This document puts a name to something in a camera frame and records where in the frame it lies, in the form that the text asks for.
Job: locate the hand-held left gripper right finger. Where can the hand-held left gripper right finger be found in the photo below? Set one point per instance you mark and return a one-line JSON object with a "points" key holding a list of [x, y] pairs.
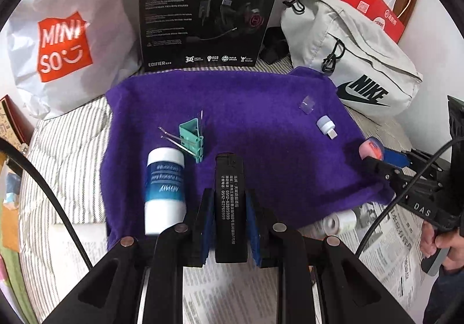
{"points": [[253, 233]]}

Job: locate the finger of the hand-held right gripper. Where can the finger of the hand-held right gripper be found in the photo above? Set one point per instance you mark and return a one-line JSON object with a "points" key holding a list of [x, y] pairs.
{"points": [[380, 168], [397, 159]]}

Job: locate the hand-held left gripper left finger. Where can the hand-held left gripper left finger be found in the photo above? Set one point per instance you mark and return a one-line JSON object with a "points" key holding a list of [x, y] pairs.
{"points": [[206, 229]]}

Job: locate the pink round lip balm tin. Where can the pink round lip balm tin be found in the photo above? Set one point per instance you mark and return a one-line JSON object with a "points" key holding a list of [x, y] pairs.
{"points": [[369, 149]]}

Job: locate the black lighter box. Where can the black lighter box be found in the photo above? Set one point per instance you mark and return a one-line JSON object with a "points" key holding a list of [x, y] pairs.
{"points": [[230, 200]]}

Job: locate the white bottle with blue label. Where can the white bottle with blue label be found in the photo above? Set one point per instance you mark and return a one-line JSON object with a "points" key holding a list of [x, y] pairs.
{"points": [[163, 193]]}

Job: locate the white tape roll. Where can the white tape roll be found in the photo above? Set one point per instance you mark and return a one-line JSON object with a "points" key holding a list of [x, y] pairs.
{"points": [[342, 222]]}

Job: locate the small grey plug adapter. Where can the small grey plug adapter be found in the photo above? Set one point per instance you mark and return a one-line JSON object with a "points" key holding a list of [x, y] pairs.
{"points": [[325, 125]]}

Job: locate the clear plastic piece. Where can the clear plastic piece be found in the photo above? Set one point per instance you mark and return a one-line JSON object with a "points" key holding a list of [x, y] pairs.
{"points": [[307, 105]]}

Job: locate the purple towel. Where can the purple towel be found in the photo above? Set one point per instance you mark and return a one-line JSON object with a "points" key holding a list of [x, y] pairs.
{"points": [[253, 110]]}

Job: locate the person's right forearm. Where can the person's right forearm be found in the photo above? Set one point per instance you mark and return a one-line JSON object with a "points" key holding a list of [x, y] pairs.
{"points": [[449, 295]]}

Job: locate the person's right hand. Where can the person's right hand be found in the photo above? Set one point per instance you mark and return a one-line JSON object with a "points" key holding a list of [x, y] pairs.
{"points": [[427, 240]]}

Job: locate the newspaper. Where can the newspaper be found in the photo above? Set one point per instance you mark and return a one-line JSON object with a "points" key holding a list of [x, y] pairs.
{"points": [[391, 255]]}

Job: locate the grey waist bag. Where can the grey waist bag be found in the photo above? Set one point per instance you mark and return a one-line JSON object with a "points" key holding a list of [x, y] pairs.
{"points": [[369, 55]]}

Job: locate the small red paper bag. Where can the small red paper bag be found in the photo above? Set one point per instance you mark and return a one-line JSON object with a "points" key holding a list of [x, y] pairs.
{"points": [[366, 1]]}

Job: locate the black headset box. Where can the black headset box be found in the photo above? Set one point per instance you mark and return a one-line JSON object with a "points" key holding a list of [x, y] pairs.
{"points": [[174, 37]]}

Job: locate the red book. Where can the red book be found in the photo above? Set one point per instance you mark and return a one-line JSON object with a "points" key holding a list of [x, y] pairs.
{"points": [[20, 117]]}

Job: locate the white plastic shopping bag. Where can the white plastic shopping bag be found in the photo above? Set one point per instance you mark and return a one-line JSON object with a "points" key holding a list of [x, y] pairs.
{"points": [[108, 19]]}

